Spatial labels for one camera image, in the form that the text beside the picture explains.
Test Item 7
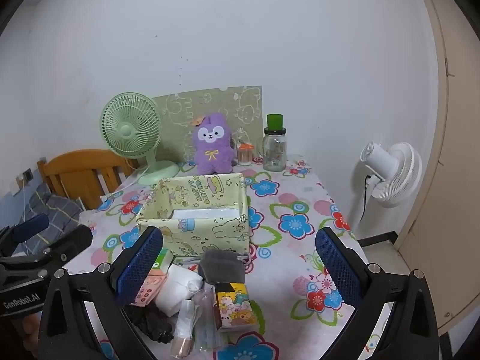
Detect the purple plush toy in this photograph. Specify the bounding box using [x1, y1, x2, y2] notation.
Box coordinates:
[189, 112, 238, 176]

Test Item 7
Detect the green packet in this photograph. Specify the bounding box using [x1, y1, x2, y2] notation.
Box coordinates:
[152, 249, 175, 274]

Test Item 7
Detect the white and beige bandage roll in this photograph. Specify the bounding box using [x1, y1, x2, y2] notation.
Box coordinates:
[170, 298, 198, 359]

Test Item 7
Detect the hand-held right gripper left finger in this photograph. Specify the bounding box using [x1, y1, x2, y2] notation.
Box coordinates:
[39, 226, 164, 360]

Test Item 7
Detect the person's left hand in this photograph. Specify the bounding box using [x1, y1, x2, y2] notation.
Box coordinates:
[22, 313, 42, 347]

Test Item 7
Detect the grey plaid pillow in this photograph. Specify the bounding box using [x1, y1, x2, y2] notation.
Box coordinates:
[0, 184, 85, 257]

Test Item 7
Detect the white standing fan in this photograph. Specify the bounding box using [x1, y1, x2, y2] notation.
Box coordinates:
[347, 142, 423, 233]

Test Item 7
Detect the beige door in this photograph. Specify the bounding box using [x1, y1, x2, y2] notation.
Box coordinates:
[390, 0, 480, 336]

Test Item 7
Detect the green cartoon printed board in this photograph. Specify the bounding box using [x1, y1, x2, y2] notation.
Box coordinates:
[152, 85, 263, 166]

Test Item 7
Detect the black plastic bag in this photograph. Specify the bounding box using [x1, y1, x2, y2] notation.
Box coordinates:
[123, 302, 175, 344]

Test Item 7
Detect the pink cartoon packet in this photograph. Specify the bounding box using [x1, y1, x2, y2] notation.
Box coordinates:
[134, 268, 168, 307]

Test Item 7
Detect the thin white cable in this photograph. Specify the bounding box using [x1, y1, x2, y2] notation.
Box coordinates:
[20, 178, 31, 229]

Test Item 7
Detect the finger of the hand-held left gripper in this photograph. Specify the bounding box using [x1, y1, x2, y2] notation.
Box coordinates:
[0, 214, 50, 257]
[0, 225, 93, 271]

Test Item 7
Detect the yellow cartoon fabric storage box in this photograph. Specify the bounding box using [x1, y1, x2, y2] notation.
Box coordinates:
[136, 172, 251, 257]

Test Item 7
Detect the glass jar with green lid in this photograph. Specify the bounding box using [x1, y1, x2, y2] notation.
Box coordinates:
[262, 113, 289, 172]

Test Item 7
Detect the clear plastic tube pack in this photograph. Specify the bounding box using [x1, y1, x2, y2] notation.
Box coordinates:
[193, 281, 223, 352]

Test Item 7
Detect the yellow cartoon tissue pack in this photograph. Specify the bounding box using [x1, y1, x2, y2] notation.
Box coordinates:
[214, 283, 260, 333]

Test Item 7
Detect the white bottle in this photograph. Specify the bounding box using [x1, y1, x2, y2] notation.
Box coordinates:
[155, 264, 204, 317]

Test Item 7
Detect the green desk fan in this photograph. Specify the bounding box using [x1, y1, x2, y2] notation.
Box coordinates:
[99, 92, 179, 186]

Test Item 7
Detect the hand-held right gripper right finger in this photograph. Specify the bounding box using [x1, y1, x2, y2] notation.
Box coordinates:
[315, 227, 442, 360]

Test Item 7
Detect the floral tablecloth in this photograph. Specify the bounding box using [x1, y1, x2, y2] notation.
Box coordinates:
[62, 157, 379, 360]

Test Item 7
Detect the wooden bed headboard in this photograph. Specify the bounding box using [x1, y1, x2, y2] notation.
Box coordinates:
[37, 149, 140, 211]

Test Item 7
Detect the dark grey soft pouch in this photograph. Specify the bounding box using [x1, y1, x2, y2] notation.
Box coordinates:
[197, 249, 249, 285]

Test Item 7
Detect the small jar with orange lid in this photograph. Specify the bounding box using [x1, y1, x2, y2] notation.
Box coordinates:
[237, 140, 256, 166]

